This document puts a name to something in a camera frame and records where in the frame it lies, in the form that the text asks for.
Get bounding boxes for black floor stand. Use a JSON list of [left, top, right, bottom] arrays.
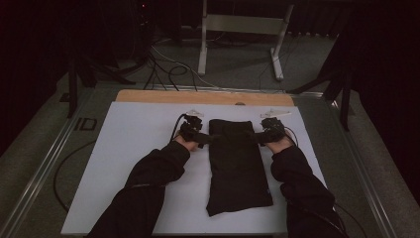
[[286, 29, 353, 132], [67, 49, 137, 119]]

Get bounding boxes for metal floor rail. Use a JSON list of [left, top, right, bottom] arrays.
[[145, 83, 325, 97], [0, 88, 97, 238], [290, 92, 397, 238]]

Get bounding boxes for white floor cable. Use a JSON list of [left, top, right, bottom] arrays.
[[152, 46, 219, 89]]

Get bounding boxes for dark curtain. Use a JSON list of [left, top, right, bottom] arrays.
[[0, 0, 72, 157], [348, 0, 420, 206]]

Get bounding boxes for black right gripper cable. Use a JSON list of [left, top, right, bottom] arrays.
[[283, 126, 299, 147]]

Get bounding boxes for black floor cable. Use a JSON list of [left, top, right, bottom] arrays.
[[333, 202, 368, 238], [53, 140, 97, 212]]

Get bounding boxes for looped black floor cables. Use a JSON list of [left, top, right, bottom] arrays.
[[143, 53, 199, 92]]

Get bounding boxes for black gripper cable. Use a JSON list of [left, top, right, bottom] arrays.
[[283, 126, 299, 147], [169, 113, 187, 143]]

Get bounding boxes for person's right hand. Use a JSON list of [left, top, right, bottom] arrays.
[[265, 132, 296, 154]]

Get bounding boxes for person's left hand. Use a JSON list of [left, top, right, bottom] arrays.
[[173, 134, 201, 153]]

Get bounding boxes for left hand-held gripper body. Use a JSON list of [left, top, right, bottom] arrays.
[[179, 108, 205, 142]]

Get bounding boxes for dark equipment with red light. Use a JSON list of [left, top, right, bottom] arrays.
[[132, 0, 156, 63]]

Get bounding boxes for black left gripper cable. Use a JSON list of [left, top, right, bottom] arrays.
[[169, 113, 187, 143]]

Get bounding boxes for white metal stand frame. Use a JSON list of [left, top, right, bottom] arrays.
[[197, 0, 295, 82]]

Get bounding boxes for black garment with blue stripes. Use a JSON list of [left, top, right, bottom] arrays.
[[206, 118, 274, 217]]

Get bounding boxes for white table cover sheet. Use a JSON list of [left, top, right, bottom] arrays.
[[60, 101, 328, 236]]

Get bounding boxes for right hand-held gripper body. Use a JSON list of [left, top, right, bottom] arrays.
[[260, 109, 292, 143]]

